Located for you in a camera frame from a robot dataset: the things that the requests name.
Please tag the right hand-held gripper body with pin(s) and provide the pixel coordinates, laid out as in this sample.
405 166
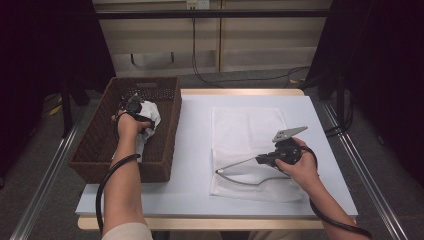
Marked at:
288 151

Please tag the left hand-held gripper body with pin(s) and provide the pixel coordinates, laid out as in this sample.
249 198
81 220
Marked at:
134 107

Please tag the white cloth garment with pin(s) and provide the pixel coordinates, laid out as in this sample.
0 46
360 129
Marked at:
151 111

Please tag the white towel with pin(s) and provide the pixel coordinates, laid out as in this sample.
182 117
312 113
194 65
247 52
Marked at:
243 130

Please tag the brown wicker basket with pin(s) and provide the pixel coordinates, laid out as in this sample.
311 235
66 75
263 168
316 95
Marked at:
96 146

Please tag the person's left hand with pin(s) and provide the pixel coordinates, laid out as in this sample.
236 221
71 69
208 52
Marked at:
128 130

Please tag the person's right hand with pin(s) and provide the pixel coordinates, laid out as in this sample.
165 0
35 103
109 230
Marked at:
305 171

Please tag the black metal stand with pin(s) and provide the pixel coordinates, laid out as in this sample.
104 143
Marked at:
66 110

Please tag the person's beige trousers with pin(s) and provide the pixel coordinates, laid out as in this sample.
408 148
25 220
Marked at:
283 236

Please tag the yellow floor tape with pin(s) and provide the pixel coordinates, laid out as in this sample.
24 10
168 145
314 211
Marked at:
55 110

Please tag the dark curtain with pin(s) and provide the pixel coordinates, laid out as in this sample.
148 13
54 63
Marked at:
386 66
40 66

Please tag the person's beige sleeve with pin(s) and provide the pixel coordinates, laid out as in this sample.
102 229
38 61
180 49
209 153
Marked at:
128 232

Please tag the beige wooden cabinet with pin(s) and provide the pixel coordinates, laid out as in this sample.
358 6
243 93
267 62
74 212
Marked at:
266 40

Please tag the black horizontal metal bar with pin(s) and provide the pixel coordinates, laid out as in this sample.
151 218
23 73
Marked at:
206 13

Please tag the white power outlet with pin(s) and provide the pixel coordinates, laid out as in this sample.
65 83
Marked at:
198 4

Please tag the aluminium floor rail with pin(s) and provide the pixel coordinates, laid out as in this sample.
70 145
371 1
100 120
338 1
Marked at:
366 186
43 186

